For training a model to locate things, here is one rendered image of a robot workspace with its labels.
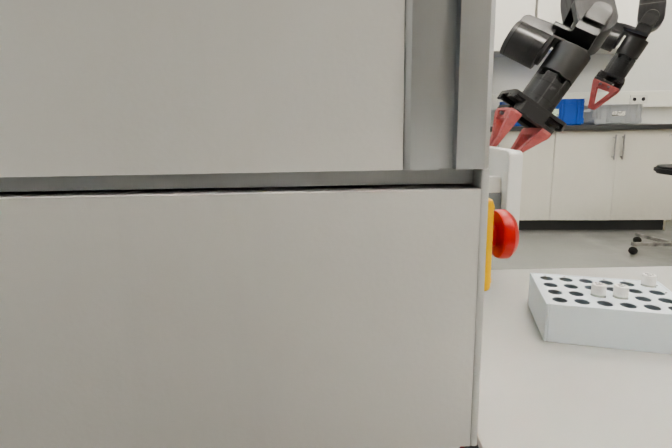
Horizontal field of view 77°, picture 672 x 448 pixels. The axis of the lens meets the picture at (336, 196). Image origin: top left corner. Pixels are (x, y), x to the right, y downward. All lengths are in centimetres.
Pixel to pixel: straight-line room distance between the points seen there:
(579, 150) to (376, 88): 387
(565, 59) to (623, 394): 51
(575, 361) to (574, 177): 365
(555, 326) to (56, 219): 40
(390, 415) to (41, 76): 23
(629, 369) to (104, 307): 40
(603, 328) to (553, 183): 355
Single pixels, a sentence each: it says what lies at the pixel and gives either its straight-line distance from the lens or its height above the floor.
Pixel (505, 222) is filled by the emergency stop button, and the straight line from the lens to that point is 35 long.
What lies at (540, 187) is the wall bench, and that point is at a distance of 396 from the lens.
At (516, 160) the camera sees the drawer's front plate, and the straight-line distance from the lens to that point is 57.
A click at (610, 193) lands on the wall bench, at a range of 422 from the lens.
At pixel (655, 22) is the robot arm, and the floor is 120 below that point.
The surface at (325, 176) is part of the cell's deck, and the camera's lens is 20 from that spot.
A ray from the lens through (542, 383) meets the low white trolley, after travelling 40.
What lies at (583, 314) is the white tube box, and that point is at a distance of 46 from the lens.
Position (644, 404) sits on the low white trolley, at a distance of 41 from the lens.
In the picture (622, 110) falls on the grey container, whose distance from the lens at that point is 449.
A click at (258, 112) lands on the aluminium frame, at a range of 20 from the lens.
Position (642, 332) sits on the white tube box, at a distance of 48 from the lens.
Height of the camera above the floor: 97
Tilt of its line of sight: 10 degrees down
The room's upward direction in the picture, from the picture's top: 1 degrees counter-clockwise
